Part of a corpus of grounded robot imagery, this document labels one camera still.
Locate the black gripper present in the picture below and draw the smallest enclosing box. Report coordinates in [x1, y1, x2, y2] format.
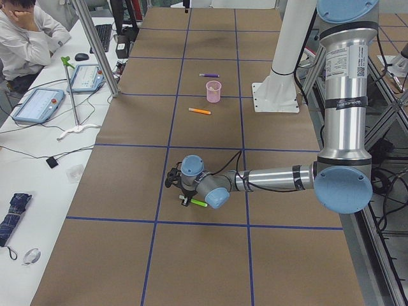
[179, 184, 197, 207]

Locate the green highlighter pen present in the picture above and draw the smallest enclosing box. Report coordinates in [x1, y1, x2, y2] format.
[190, 199, 208, 207]

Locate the orange highlighter pen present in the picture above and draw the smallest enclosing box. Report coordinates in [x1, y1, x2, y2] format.
[188, 108, 212, 115]

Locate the purple highlighter pen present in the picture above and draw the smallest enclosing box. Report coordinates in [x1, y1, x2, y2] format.
[199, 73, 220, 78]

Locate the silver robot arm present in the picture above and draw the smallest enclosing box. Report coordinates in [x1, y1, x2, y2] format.
[165, 1, 379, 214]

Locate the pink mesh pen holder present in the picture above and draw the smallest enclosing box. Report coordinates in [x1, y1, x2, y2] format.
[205, 80, 222, 103]

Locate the blue teach pendant far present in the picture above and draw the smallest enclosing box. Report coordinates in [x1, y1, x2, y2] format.
[66, 64, 105, 94]

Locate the blue teach pendant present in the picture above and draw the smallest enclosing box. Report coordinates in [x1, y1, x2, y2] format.
[12, 88, 65, 124]
[66, 64, 105, 94]

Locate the folded blue umbrella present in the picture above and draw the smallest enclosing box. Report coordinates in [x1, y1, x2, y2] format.
[1, 193, 32, 247]

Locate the blue teach pendant near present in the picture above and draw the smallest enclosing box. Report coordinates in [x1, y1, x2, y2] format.
[12, 88, 65, 124]

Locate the black computer mouse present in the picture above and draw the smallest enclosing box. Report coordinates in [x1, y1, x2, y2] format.
[75, 53, 89, 62]

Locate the metal rod green clip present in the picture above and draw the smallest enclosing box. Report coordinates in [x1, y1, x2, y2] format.
[61, 56, 80, 126]

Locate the black keyboard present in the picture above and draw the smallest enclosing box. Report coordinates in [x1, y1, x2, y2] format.
[95, 24, 112, 52]

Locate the person in white shirt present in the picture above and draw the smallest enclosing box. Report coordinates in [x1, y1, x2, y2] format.
[1, 1, 71, 81]

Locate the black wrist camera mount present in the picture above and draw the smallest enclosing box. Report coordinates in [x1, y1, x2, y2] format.
[164, 162, 182, 188]

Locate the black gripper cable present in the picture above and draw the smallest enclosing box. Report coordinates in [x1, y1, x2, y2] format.
[210, 150, 256, 192]

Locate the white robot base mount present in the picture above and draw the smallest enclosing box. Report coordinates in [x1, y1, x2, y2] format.
[252, 0, 317, 113]

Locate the aluminium frame post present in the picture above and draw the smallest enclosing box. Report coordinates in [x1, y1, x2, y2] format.
[72, 0, 119, 98]

